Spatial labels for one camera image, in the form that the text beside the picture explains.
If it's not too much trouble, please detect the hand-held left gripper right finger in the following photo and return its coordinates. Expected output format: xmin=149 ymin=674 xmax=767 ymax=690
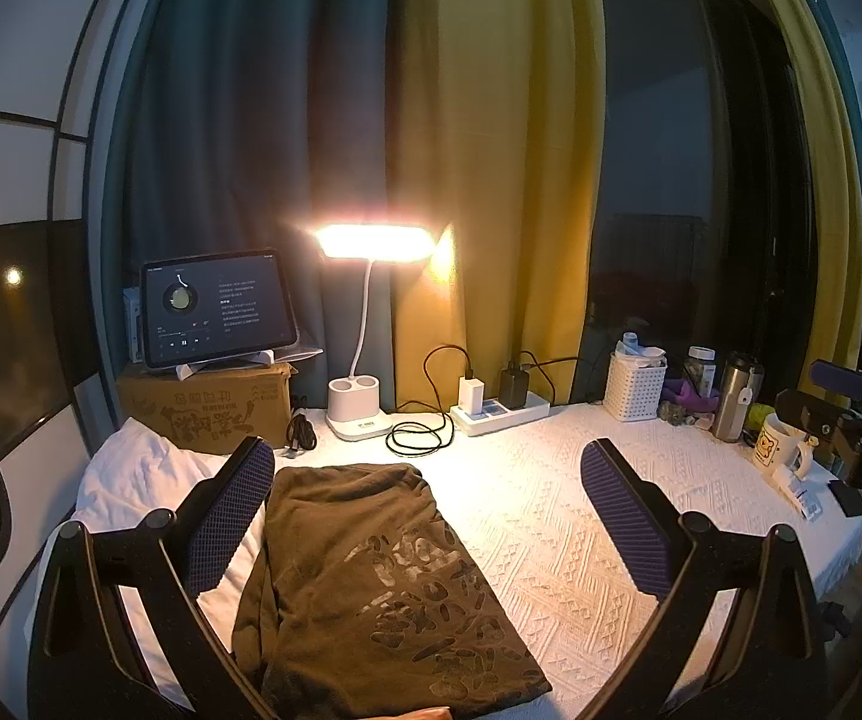
xmin=576 ymin=437 xmax=829 ymax=720

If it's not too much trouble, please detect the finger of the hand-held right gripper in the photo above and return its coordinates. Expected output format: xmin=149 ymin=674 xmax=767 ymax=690
xmin=809 ymin=360 xmax=862 ymax=401
xmin=776 ymin=388 xmax=844 ymax=440

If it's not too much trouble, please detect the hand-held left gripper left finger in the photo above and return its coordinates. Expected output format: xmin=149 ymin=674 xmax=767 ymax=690
xmin=26 ymin=435 xmax=278 ymax=720

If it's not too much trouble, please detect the dark brown printed t-shirt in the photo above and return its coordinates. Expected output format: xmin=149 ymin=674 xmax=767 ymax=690
xmin=232 ymin=463 xmax=554 ymax=720

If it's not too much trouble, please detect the white mug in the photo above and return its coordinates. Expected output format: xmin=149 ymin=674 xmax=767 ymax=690
xmin=749 ymin=412 xmax=816 ymax=482

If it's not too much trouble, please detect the black phone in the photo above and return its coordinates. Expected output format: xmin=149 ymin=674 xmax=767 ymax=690
xmin=828 ymin=478 xmax=862 ymax=518

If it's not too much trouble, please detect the steel thermos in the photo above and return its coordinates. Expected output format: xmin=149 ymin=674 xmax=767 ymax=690
xmin=711 ymin=351 xmax=766 ymax=443

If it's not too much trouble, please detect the white packet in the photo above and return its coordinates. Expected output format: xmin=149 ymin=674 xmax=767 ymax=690
xmin=771 ymin=467 xmax=829 ymax=519

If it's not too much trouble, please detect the white textured bedspread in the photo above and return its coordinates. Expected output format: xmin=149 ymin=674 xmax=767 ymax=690
xmin=273 ymin=401 xmax=862 ymax=720

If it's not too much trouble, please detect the white folded cloth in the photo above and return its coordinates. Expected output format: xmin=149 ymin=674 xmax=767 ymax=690
xmin=26 ymin=412 xmax=282 ymax=700

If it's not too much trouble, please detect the brown cardboard box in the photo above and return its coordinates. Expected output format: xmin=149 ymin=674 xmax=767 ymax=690
xmin=116 ymin=361 xmax=299 ymax=457

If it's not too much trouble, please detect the glass jar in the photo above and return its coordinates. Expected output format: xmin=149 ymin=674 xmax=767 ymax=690
xmin=684 ymin=346 xmax=718 ymax=396

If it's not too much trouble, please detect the purple cloth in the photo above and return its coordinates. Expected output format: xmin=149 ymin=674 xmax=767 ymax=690
xmin=659 ymin=379 xmax=720 ymax=416

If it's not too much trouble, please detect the white plastic basket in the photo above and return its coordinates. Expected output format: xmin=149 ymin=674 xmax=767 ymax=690
xmin=603 ymin=331 xmax=669 ymax=423

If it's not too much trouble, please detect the white tablet stand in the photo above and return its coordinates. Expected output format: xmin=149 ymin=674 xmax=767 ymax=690
xmin=172 ymin=345 xmax=327 ymax=382

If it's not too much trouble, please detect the white power strip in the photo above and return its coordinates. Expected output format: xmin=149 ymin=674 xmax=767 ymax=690
xmin=450 ymin=391 xmax=552 ymax=437

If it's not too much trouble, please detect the white desk lamp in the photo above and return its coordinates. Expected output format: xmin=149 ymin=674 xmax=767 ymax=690
xmin=314 ymin=221 xmax=435 ymax=442

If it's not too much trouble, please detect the black charger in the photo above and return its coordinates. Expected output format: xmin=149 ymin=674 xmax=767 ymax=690
xmin=498 ymin=367 xmax=529 ymax=410

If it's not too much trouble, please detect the black tablet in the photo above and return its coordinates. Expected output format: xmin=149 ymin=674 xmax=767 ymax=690
xmin=138 ymin=250 xmax=298 ymax=370

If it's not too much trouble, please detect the yellow curtain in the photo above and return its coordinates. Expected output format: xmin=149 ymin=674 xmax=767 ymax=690
xmin=393 ymin=0 xmax=609 ymax=413
xmin=731 ymin=0 xmax=862 ymax=391

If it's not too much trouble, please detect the teal curtain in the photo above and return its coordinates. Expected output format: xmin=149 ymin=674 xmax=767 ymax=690
xmin=101 ymin=0 xmax=409 ymax=415

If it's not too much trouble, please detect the small black cable bundle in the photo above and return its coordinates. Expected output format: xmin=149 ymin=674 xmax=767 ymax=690
xmin=286 ymin=403 xmax=318 ymax=460

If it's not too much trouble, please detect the black charger cable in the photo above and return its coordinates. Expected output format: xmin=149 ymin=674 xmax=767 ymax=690
xmin=513 ymin=351 xmax=601 ymax=406

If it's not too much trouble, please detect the black coiled cable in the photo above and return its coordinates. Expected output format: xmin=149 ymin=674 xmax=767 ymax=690
xmin=387 ymin=345 xmax=471 ymax=458

